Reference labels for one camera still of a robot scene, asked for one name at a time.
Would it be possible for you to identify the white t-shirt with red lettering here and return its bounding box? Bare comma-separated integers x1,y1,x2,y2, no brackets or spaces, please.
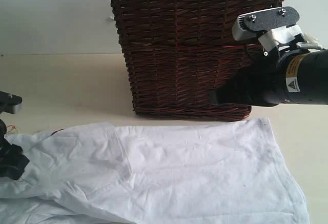
1,118,310,223

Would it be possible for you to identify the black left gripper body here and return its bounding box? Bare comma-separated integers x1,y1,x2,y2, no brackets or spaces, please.
1,120,14,178

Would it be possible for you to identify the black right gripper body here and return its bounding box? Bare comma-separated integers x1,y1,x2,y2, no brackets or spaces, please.
230,46,290,108

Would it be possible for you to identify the dark brown wicker basket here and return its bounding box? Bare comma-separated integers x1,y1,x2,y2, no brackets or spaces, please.
110,0,283,121

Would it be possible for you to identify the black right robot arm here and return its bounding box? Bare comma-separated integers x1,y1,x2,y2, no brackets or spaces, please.
210,49,327,107

